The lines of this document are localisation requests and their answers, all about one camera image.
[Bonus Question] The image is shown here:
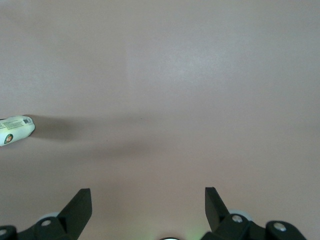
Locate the white and blue ball can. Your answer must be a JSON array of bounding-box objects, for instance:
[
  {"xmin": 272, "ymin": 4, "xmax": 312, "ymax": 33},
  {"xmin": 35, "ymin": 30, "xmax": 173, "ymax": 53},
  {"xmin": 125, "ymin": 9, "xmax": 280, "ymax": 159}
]
[{"xmin": 0, "ymin": 114, "xmax": 36, "ymax": 147}]

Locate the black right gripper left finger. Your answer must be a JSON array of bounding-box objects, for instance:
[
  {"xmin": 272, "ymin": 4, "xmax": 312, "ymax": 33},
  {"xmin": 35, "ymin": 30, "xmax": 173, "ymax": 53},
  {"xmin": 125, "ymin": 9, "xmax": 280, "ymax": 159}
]
[{"xmin": 0, "ymin": 187, "xmax": 93, "ymax": 240}]

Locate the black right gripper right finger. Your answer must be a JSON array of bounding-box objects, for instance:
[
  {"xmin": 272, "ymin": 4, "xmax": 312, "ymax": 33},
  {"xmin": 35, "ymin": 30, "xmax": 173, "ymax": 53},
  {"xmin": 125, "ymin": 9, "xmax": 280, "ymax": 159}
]
[{"xmin": 201, "ymin": 186, "xmax": 310, "ymax": 240}]

